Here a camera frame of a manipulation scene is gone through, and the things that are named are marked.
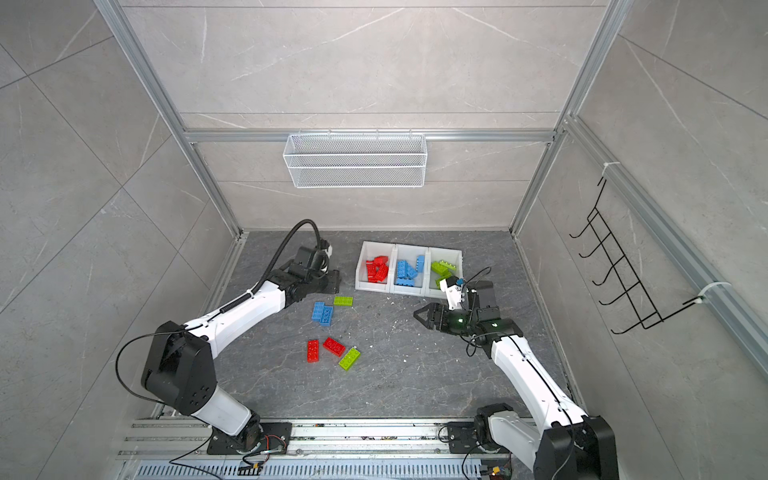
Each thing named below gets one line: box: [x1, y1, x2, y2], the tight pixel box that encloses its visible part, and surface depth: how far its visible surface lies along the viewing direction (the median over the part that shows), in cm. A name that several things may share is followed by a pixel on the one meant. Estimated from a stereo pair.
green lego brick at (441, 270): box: [431, 261, 452, 280], surface depth 106 cm
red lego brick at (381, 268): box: [374, 255, 389, 282], surface depth 109 cm
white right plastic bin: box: [423, 247, 463, 298], surface depth 105 cm
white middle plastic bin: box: [389, 243, 430, 296], surface depth 103 cm
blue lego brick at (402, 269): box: [397, 260, 407, 279], surface depth 105 cm
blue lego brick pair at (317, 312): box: [311, 301, 325, 321], surface depth 97 cm
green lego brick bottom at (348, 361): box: [338, 348, 361, 371], surface depth 87 cm
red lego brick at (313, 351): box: [308, 340, 319, 363], surface depth 88 cm
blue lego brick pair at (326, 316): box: [320, 305, 333, 326], surface depth 95 cm
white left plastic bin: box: [355, 241, 396, 293], surface depth 103 cm
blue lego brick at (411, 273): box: [405, 260, 418, 280], surface depth 106 cm
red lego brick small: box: [322, 337, 346, 357], surface depth 90 cm
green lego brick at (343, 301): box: [333, 296, 353, 307], surface depth 100 cm
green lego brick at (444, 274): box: [434, 270, 453, 289], surface depth 106 cm
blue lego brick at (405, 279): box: [395, 273, 415, 287], surface depth 103 cm
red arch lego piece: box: [366, 260, 377, 283], surface depth 106 cm
